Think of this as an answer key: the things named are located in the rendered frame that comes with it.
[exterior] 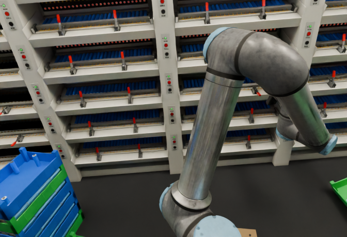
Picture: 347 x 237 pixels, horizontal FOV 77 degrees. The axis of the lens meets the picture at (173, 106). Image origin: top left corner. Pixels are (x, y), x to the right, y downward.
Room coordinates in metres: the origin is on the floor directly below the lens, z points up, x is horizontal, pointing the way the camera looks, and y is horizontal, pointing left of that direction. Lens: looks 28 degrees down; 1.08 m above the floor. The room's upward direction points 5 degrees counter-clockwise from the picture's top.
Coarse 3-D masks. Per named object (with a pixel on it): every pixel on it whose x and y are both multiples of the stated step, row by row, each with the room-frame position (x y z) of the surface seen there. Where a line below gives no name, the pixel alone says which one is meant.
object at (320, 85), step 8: (312, 64) 1.26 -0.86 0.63; (320, 64) 1.26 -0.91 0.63; (328, 64) 1.26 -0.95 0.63; (336, 64) 1.25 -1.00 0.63; (344, 64) 1.24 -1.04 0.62; (312, 72) 1.21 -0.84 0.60; (320, 72) 1.20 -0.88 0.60; (328, 72) 1.20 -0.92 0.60; (336, 72) 1.19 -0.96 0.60; (344, 72) 1.18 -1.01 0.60; (312, 80) 1.16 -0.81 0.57; (320, 80) 1.17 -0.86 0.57; (328, 80) 1.16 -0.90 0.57; (336, 80) 1.14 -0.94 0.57; (344, 80) 1.14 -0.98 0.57; (312, 88) 1.11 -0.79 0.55; (320, 88) 1.10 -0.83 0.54; (328, 88) 1.10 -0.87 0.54; (336, 88) 1.10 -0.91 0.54; (344, 88) 1.09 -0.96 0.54
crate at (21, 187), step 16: (16, 160) 0.82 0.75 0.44; (32, 160) 0.86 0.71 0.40; (48, 160) 0.83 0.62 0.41; (0, 176) 0.73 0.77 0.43; (16, 176) 0.75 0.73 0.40; (32, 176) 0.74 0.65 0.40; (48, 176) 0.73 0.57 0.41; (0, 192) 0.67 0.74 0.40; (16, 192) 0.66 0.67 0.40; (32, 192) 0.64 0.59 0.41; (0, 208) 0.53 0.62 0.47; (16, 208) 0.57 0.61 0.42
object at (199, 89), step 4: (244, 84) 1.15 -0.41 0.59; (248, 84) 1.15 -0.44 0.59; (252, 84) 1.15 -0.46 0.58; (256, 84) 1.14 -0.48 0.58; (188, 88) 1.15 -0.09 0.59; (192, 88) 1.15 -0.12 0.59; (196, 88) 1.15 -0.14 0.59; (200, 88) 1.15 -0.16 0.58; (244, 88) 1.14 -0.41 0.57; (184, 92) 1.15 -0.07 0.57
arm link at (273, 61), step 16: (256, 48) 0.51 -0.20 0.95; (272, 48) 0.50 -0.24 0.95; (288, 48) 0.50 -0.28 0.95; (240, 64) 0.52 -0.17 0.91; (256, 64) 0.49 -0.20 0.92; (272, 64) 0.48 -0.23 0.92; (288, 64) 0.48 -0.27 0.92; (304, 64) 0.49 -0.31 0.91; (256, 80) 0.50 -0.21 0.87; (272, 80) 0.48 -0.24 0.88; (288, 80) 0.47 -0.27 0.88; (304, 80) 0.48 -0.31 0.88; (272, 96) 0.51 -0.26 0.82; (288, 96) 0.48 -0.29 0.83; (304, 96) 0.52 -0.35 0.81; (288, 112) 0.57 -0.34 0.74; (304, 112) 0.54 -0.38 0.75; (304, 128) 0.59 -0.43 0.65; (320, 128) 0.60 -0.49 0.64; (304, 144) 0.72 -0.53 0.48; (320, 144) 0.65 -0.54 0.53
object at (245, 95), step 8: (200, 72) 1.26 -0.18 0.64; (184, 88) 1.19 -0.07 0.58; (184, 96) 1.13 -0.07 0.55; (192, 96) 1.13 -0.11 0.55; (240, 96) 1.10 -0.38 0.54; (248, 96) 1.10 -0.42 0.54; (256, 96) 1.10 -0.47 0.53; (264, 96) 1.10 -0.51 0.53; (184, 104) 1.11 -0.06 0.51; (192, 104) 1.11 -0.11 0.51
